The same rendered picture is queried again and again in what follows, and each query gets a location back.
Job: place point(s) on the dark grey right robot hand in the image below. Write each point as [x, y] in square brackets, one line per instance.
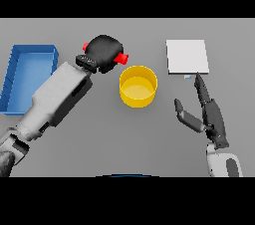
[212, 116]

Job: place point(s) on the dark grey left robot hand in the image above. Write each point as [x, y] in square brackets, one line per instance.
[104, 50]

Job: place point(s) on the red beaker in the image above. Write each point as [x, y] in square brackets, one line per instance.
[122, 58]

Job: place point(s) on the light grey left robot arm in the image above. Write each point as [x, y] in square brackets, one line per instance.
[53, 103]

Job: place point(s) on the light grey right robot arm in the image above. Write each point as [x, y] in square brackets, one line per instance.
[221, 162]

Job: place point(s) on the yellow bowl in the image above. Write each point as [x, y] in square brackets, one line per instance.
[138, 86]

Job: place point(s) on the pale square measuring scale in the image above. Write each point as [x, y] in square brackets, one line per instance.
[187, 56]

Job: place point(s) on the blue tray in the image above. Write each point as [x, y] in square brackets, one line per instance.
[28, 76]

